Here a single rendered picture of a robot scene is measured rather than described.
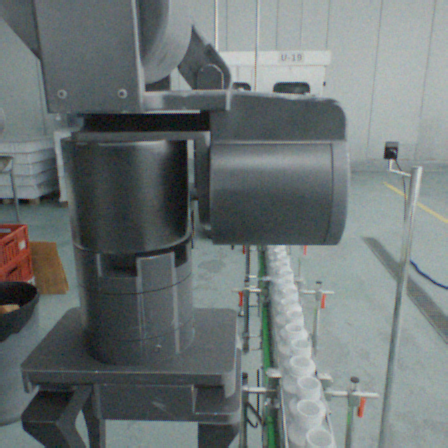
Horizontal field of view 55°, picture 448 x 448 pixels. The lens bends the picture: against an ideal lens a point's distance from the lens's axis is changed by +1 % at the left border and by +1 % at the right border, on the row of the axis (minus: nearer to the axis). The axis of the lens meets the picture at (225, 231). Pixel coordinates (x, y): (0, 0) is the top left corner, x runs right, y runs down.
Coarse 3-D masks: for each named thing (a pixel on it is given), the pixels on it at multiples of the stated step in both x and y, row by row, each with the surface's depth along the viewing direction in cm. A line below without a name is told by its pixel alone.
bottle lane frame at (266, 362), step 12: (264, 276) 158; (264, 312) 130; (264, 324) 123; (264, 336) 116; (264, 348) 111; (264, 360) 107; (264, 372) 103; (264, 384) 106; (264, 396) 105; (264, 408) 104; (264, 420) 102; (264, 432) 101; (276, 432) 84
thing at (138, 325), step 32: (96, 256) 19; (160, 256) 19; (96, 288) 19; (128, 288) 19; (160, 288) 20; (192, 288) 22; (64, 320) 25; (96, 320) 20; (128, 320) 20; (160, 320) 20; (192, 320) 22; (224, 320) 24; (32, 352) 22; (64, 352) 22; (96, 352) 21; (128, 352) 20; (160, 352) 21; (192, 352) 21; (224, 352) 21; (32, 384) 21; (64, 384) 21; (224, 384) 20
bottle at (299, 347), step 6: (294, 342) 83; (300, 342) 84; (306, 342) 83; (294, 348) 81; (300, 348) 84; (306, 348) 80; (294, 354) 81; (300, 354) 81; (306, 354) 81; (288, 360) 83; (288, 366) 82; (312, 366) 82; (288, 372) 82; (312, 372) 81
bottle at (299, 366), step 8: (296, 360) 78; (304, 360) 78; (288, 368) 77; (296, 368) 75; (304, 368) 75; (288, 376) 77; (296, 376) 75; (288, 384) 76; (288, 392) 76; (288, 400) 76; (288, 408) 77; (288, 416) 77
